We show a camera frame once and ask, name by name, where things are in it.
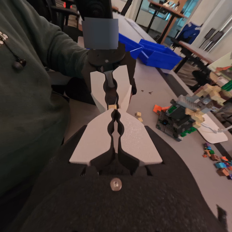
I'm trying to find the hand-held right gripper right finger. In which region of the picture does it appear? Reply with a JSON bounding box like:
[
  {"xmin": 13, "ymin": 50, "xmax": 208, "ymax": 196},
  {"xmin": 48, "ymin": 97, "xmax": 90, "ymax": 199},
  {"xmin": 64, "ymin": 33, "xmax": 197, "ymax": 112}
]
[{"xmin": 116, "ymin": 108, "xmax": 163, "ymax": 176}]

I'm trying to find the pile of small colourful bricks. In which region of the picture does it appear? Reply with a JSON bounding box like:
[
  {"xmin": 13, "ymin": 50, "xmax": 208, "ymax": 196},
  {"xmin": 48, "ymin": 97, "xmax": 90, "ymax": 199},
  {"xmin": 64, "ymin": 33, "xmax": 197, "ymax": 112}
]
[{"xmin": 202, "ymin": 143, "xmax": 232, "ymax": 180}]

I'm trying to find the blue jacket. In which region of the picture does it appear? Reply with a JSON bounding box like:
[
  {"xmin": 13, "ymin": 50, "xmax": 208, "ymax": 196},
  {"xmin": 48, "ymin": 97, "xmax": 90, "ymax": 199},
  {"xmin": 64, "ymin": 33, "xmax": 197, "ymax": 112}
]
[{"xmin": 177, "ymin": 23, "xmax": 201, "ymax": 45}]

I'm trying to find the toy brick instruction booklet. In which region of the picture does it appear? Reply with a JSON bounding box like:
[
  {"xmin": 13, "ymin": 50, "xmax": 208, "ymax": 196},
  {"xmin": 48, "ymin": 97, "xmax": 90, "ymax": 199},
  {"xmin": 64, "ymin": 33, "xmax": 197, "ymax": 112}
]
[{"xmin": 207, "ymin": 53, "xmax": 232, "ymax": 85}]

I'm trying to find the white flat board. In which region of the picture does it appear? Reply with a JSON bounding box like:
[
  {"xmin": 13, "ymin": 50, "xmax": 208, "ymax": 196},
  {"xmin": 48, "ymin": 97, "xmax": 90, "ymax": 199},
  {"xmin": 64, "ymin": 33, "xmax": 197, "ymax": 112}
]
[{"xmin": 197, "ymin": 114, "xmax": 228, "ymax": 144}]

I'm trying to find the grey toy brick building model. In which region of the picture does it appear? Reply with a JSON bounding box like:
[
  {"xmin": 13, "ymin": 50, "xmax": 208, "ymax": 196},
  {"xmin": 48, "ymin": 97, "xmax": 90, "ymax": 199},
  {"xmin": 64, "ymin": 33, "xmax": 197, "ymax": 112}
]
[{"xmin": 153, "ymin": 84, "xmax": 232, "ymax": 142}]

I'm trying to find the black office chair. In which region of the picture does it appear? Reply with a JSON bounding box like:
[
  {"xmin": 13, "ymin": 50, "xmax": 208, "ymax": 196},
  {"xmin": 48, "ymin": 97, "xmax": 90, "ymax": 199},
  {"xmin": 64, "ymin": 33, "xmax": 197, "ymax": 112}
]
[{"xmin": 192, "ymin": 62, "xmax": 213, "ymax": 91}]

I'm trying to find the blue plastic bin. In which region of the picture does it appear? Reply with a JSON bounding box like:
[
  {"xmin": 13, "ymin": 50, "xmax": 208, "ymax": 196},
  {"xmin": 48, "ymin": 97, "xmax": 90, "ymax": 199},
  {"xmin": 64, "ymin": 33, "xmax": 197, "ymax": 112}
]
[
  {"xmin": 119, "ymin": 33, "xmax": 144, "ymax": 60},
  {"xmin": 139, "ymin": 39, "xmax": 183, "ymax": 70}
]

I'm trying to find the wood-edged office desk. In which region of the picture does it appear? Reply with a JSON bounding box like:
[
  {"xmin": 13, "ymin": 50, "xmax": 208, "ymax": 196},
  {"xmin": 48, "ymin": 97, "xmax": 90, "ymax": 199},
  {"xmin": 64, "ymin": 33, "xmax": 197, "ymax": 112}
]
[
  {"xmin": 148, "ymin": 0, "xmax": 188, "ymax": 44},
  {"xmin": 178, "ymin": 41, "xmax": 215, "ymax": 73}
]

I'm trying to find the person in green sweatshirt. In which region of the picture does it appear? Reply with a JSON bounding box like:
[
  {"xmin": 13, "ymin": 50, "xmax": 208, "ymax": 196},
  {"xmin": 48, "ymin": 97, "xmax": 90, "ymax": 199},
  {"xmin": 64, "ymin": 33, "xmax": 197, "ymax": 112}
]
[{"xmin": 0, "ymin": 0, "xmax": 73, "ymax": 198}]

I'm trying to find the black hoodie drawstring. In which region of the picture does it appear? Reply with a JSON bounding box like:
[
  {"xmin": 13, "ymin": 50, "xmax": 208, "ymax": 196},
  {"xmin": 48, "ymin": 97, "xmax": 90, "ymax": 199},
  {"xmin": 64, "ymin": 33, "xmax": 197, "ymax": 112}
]
[{"xmin": 0, "ymin": 39, "xmax": 27, "ymax": 73}]

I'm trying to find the grey desk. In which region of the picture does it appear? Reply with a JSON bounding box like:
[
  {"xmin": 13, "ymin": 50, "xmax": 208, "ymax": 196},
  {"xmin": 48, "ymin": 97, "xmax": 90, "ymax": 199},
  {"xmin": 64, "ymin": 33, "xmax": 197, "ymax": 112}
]
[{"xmin": 63, "ymin": 13, "xmax": 232, "ymax": 218}]

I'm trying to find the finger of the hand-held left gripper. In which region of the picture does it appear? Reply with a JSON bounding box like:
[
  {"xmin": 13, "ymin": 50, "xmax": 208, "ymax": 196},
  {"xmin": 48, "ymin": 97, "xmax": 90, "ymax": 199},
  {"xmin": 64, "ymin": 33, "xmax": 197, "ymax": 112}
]
[
  {"xmin": 112, "ymin": 65, "xmax": 133, "ymax": 109},
  {"xmin": 90, "ymin": 71, "xmax": 110, "ymax": 113}
]

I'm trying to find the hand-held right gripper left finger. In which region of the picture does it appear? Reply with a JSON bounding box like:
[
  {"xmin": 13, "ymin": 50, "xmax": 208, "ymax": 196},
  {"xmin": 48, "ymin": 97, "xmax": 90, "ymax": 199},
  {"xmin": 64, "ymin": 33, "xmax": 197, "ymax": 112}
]
[{"xmin": 69, "ymin": 109, "xmax": 116, "ymax": 174}]

